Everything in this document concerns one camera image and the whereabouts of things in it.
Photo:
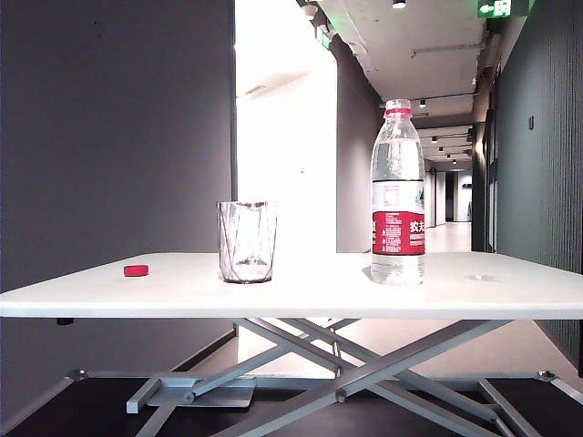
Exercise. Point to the round ceiling spotlight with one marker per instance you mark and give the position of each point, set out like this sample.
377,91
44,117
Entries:
399,3

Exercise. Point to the red plastic bottle cap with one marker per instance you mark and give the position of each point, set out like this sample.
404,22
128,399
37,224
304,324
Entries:
136,271

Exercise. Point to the small green exit sign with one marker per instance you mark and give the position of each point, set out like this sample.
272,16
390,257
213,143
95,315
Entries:
324,37

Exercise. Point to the faceted clear glass cup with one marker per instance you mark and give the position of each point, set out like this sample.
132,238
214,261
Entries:
247,255

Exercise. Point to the black knob under tabletop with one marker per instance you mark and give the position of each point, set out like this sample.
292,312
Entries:
64,321

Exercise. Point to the silver scissor-lift table frame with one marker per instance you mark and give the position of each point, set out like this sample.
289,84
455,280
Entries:
360,382

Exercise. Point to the large green exit sign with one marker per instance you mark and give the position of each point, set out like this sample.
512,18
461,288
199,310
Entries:
501,7

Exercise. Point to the clear red-label water bottle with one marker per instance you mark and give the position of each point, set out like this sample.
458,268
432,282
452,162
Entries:
398,236

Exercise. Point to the small grey wall plate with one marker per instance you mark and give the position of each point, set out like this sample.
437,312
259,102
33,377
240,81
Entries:
531,123

